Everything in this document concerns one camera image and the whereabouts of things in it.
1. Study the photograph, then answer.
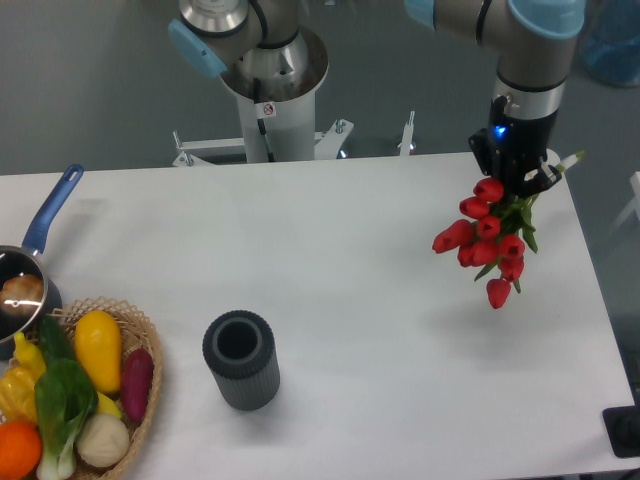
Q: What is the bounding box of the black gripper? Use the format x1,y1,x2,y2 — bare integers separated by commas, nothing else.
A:
468,97,559,197

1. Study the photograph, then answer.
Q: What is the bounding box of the red tulip bouquet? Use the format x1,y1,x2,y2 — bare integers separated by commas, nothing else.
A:
432,178,538,309

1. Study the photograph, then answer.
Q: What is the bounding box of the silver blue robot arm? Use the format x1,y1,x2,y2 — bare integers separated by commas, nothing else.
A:
168,1,585,198

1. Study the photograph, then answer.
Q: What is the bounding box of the white chair part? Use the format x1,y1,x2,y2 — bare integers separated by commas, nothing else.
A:
612,171,640,229

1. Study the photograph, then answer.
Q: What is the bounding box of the black device at table edge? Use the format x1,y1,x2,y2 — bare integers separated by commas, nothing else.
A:
602,406,639,458

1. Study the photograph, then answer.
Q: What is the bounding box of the dark grey ribbed vase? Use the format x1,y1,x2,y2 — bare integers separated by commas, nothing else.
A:
202,310,280,411

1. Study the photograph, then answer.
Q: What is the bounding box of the woven bamboo basket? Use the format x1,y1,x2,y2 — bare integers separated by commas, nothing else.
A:
0,296,164,480

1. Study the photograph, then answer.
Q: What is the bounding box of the purple sweet potato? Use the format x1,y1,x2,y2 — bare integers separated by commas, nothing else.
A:
120,348,154,424

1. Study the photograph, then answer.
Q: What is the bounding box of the yellow squash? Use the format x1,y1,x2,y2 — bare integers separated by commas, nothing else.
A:
74,310,122,396

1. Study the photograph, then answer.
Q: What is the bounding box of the white garlic bulb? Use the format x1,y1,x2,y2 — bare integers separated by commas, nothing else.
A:
76,414,130,468

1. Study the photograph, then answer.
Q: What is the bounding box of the green bok choy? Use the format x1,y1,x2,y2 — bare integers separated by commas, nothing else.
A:
35,359,98,479

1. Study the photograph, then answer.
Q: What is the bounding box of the yellow bell pepper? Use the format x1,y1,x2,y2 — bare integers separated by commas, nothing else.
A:
1,366,38,425

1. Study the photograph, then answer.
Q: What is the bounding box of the orange fruit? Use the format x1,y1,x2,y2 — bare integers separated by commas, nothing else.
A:
1,421,42,479

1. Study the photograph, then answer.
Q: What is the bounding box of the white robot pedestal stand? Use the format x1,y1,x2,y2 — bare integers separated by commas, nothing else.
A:
171,24,419,168

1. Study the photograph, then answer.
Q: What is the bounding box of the blue handled saucepan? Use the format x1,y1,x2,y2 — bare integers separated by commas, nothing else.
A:
1,164,84,361

